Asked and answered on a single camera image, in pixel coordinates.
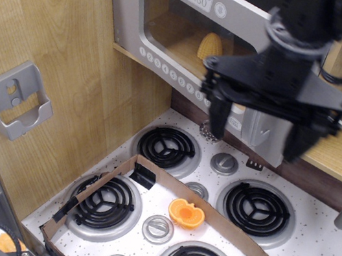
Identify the brown cardboard frame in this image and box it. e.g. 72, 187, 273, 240
41, 156, 269, 256

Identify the yellow toy corn cob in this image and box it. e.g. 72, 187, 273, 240
196, 32, 223, 60

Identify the black back left burner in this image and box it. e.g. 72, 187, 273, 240
136, 127, 196, 169

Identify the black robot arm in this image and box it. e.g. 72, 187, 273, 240
201, 0, 342, 162

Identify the black back right burner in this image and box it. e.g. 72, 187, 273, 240
222, 182, 291, 238

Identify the grey toy microwave door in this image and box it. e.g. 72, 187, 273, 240
81, 0, 315, 170

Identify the grey wall phone holder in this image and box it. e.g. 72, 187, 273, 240
0, 61, 53, 141

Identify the grey middle stove knob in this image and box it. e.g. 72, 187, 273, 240
185, 181, 209, 202

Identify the grey centre front stove knob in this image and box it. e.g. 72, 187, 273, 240
142, 215, 174, 245

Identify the silver microwave door handle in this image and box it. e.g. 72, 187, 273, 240
241, 108, 292, 167

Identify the orange toy pumpkin half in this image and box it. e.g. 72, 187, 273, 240
168, 198, 205, 230

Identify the black front left burner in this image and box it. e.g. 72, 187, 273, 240
73, 178, 137, 230

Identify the silver hanging skimmer spoon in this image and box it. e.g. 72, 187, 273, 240
199, 120, 221, 144

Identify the hanging toy spatula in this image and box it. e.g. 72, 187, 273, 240
245, 157, 264, 171

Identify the grey back stove knob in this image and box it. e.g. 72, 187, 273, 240
210, 152, 239, 176

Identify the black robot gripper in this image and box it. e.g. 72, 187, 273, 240
202, 51, 342, 163

